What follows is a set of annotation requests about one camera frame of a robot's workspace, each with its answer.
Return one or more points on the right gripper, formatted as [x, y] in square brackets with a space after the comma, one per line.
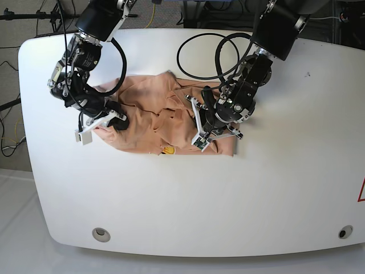
[76, 93]

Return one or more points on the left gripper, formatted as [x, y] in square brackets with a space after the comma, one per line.
[238, 106]

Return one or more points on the peach T-shirt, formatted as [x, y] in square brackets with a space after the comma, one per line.
[161, 120]

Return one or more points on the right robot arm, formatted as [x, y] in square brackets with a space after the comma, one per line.
[96, 24]

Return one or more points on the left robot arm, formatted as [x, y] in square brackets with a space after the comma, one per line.
[277, 26]

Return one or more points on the left table grommet hole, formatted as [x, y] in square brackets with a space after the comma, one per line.
[101, 235]

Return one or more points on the table grommet hole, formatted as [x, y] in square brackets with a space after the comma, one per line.
[101, 235]
[345, 232]

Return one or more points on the black tripod stand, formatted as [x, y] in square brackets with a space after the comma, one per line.
[58, 18]

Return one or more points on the right table grommet hole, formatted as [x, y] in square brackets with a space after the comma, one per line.
[345, 232]

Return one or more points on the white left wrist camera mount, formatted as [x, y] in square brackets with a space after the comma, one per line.
[209, 127]

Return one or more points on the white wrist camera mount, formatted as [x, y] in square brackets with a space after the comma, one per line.
[209, 127]
[83, 133]

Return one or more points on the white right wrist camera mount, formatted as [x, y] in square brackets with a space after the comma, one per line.
[83, 133]

